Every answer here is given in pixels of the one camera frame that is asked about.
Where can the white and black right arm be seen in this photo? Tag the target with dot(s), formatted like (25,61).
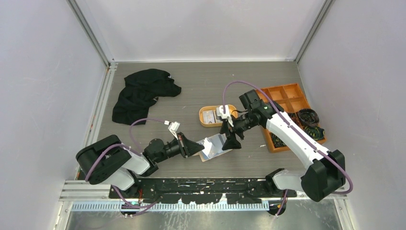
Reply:
(324,170)

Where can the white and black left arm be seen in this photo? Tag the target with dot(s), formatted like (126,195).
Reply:
(111,161)

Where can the black cloth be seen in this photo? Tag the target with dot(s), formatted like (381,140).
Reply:
(141,91)

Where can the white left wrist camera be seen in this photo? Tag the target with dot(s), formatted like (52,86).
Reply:
(172,128)

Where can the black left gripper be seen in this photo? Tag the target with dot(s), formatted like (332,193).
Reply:
(187,147)

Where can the green patterned rolled tie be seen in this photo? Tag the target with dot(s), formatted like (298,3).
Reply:
(315,132)
(277,142)

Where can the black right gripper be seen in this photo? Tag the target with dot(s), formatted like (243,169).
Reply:
(231,142)

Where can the aluminium front rail frame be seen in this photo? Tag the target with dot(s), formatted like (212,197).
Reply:
(102,197)

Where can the dark patterned rolled tie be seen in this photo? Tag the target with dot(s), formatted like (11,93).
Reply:
(294,118)

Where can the yellow oval tray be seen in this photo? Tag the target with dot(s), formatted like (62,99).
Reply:
(218,119)

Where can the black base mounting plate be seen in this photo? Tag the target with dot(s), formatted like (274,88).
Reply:
(203,190)

